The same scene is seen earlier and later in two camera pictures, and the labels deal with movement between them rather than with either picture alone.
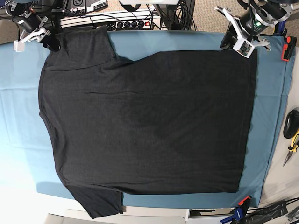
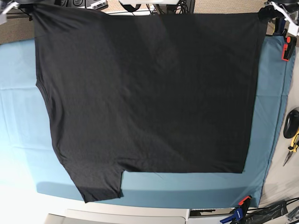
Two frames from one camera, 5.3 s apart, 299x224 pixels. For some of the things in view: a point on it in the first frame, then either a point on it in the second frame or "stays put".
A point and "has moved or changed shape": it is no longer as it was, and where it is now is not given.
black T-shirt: (169, 122) has moved or changed shape
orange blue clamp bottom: (239, 216) stays put
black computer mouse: (291, 126) stays put
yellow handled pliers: (295, 144) stays put
